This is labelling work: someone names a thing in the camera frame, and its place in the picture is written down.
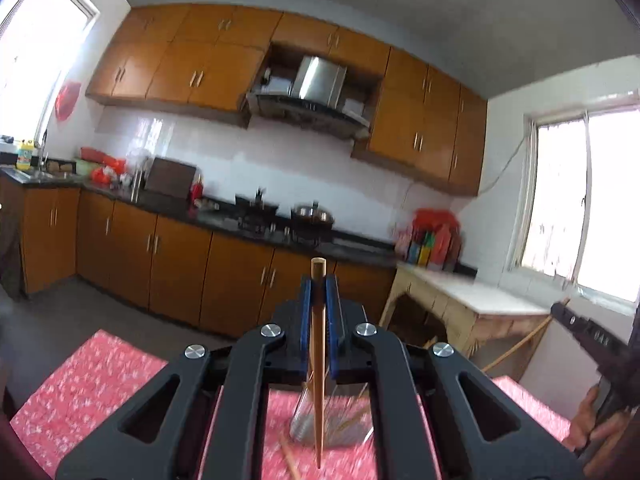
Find brown lower kitchen cabinets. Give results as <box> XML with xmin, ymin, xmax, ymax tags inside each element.
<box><xmin>0</xmin><ymin>180</ymin><xmax>401</xmax><ymax>338</ymax></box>

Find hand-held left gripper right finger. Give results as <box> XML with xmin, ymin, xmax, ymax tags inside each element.
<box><xmin>326</xmin><ymin>275</ymin><xmax>584</xmax><ymax>480</ymax></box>

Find black kitchen countertop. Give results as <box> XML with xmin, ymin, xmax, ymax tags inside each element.
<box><xmin>0</xmin><ymin>165</ymin><xmax>476</xmax><ymax>277</ymax></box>

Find steel range hood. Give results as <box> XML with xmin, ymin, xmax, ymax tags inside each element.
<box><xmin>246</xmin><ymin>55</ymin><xmax>373</xmax><ymax>141</ymax></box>

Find black wok with lid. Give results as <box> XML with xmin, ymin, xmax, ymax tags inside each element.
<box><xmin>291</xmin><ymin>203</ymin><xmax>335</xmax><ymax>234</ymax></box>
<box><xmin>236</xmin><ymin>187</ymin><xmax>282</xmax><ymax>234</ymax></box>

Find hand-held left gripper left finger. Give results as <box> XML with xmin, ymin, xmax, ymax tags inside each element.
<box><xmin>55</xmin><ymin>276</ymin><xmax>315</xmax><ymax>480</ymax></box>

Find brown kitchen cabinets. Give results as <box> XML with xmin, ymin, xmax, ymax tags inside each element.
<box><xmin>85</xmin><ymin>4</ymin><xmax>488</xmax><ymax>197</ymax></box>
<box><xmin>0</xmin><ymin>180</ymin><xmax>401</xmax><ymax>338</ymax></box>

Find window above sink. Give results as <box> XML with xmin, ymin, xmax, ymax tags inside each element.
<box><xmin>0</xmin><ymin>0</ymin><xmax>101</xmax><ymax>137</ymax></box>

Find cream wooden side table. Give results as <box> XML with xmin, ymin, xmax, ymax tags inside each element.
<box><xmin>378</xmin><ymin>261</ymin><xmax>552</xmax><ymax>378</ymax></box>

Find person's right hand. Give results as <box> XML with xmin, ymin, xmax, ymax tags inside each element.
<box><xmin>562</xmin><ymin>384</ymin><xmax>636</xmax><ymax>457</ymax></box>

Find clear glass cup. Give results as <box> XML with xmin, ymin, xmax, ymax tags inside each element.
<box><xmin>289</xmin><ymin>382</ymin><xmax>376</xmax><ymax>449</ymax></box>

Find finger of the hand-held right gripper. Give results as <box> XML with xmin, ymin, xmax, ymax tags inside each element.
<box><xmin>550</xmin><ymin>301</ymin><xmax>593</xmax><ymax>348</ymax></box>

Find yellow bottle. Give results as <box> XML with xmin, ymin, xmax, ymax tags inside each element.
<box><xmin>16</xmin><ymin>139</ymin><xmax>39</xmax><ymax>171</ymax></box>

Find red plastic bags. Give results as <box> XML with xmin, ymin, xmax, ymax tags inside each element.
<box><xmin>80</xmin><ymin>146</ymin><xmax>127</xmax><ymax>186</ymax></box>

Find window beside side table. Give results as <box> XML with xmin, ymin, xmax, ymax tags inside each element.
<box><xmin>510</xmin><ymin>102</ymin><xmax>640</xmax><ymax>313</ymax></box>

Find hanging red plastic bag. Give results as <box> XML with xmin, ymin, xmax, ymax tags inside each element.
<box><xmin>55</xmin><ymin>80</ymin><xmax>82</xmax><ymax>122</ymax></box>

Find dark brown cutting board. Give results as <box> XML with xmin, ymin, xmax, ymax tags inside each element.
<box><xmin>145</xmin><ymin>156</ymin><xmax>197</xmax><ymax>199</ymax></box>

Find white wall cable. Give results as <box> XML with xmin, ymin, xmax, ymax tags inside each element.
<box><xmin>477</xmin><ymin>134</ymin><xmax>532</xmax><ymax>197</ymax></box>

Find brown upper kitchen cabinets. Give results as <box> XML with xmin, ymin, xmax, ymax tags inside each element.
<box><xmin>85</xmin><ymin>4</ymin><xmax>488</xmax><ymax>197</ymax></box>

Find row of colourful bottles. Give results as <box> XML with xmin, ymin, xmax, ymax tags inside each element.
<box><xmin>395</xmin><ymin>227</ymin><xmax>439</xmax><ymax>267</ymax></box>

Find pink floral tablecloth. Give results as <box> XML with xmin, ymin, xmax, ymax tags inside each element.
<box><xmin>10</xmin><ymin>329</ymin><xmax>573</xmax><ymax>480</ymax></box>

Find large red plastic bag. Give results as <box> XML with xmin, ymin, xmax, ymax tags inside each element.
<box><xmin>412</xmin><ymin>208</ymin><xmax>462</xmax><ymax>272</ymax></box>

